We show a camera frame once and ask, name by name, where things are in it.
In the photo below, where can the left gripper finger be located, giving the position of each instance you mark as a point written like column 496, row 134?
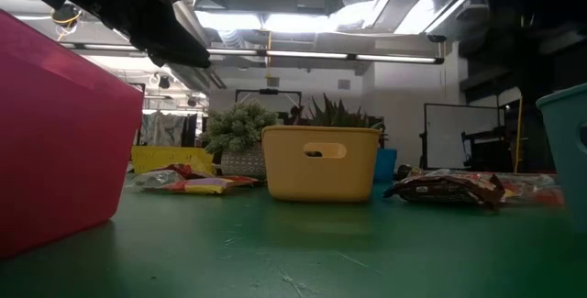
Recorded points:
column 183, row 55

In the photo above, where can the round pale green plant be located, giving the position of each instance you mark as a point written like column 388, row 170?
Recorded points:
column 238, row 128

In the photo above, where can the mixed succulent potted plant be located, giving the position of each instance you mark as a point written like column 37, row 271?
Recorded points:
column 339, row 114

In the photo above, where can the black machine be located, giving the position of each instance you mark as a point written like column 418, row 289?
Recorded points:
column 486, row 151

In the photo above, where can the green table mat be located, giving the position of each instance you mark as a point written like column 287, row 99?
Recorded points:
column 293, row 252

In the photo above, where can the red plastic bin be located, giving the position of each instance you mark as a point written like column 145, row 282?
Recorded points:
column 59, row 151

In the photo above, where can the orange plastic bin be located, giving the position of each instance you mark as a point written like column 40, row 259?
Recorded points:
column 321, row 174

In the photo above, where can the blue plastic bin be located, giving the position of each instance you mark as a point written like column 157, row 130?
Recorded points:
column 385, row 165

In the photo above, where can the clear candy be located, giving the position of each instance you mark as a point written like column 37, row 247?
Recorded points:
column 408, row 170
column 153, row 179

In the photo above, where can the yellow Sour Patch packet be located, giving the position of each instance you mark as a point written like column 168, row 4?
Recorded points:
column 516, row 192
column 204, row 185

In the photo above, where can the white board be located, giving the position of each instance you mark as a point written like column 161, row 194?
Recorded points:
column 458, row 137

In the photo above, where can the hanging patterned cloth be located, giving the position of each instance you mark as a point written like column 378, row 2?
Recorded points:
column 162, row 129

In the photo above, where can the yellow mesh basket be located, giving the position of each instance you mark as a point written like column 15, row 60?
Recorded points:
column 169, row 157

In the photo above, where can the brown wrapped candy bar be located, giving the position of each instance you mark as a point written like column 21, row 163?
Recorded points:
column 451, row 189

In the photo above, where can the long ceiling light bar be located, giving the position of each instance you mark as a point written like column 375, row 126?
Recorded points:
column 302, row 54

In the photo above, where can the teal plastic bin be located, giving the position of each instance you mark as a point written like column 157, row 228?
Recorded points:
column 564, row 151

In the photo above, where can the red Skittles packet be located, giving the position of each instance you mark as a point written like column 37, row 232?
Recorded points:
column 183, row 169

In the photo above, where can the black ceiling fixture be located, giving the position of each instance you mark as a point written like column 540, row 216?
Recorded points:
column 64, row 14

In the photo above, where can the black stand frame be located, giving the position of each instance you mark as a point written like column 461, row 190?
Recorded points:
column 268, row 91

